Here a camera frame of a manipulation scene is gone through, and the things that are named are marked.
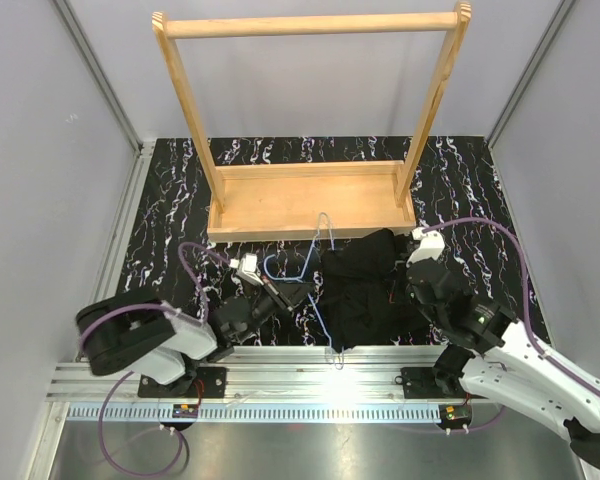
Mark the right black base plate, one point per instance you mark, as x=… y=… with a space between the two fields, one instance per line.
x=428 y=383

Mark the black trousers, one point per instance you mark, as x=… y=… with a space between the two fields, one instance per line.
x=365 y=298

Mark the aluminium frame post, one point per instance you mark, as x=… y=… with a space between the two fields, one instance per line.
x=549 y=36
x=81 y=42

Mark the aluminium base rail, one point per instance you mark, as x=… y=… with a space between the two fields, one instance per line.
x=302 y=373

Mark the slotted grey cable duct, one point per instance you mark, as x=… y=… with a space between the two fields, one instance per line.
x=413 y=413

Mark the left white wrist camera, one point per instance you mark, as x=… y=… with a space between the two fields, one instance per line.
x=247 y=269

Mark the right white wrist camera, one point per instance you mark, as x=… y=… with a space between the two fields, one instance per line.
x=429 y=245

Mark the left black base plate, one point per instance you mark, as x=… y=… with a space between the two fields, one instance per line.
x=210 y=382

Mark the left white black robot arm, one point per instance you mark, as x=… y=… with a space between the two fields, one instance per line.
x=137 y=331

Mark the right aluminium frame post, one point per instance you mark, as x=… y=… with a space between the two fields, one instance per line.
x=549 y=36

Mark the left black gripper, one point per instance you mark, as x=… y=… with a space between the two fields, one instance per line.
x=287 y=294

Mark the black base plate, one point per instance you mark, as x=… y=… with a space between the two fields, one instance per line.
x=428 y=383
x=210 y=382

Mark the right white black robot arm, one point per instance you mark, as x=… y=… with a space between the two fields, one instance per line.
x=491 y=354

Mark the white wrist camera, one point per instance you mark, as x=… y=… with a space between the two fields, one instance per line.
x=247 y=269
x=429 y=245

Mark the left aluminium frame post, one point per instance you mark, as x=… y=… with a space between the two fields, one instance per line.
x=81 y=42

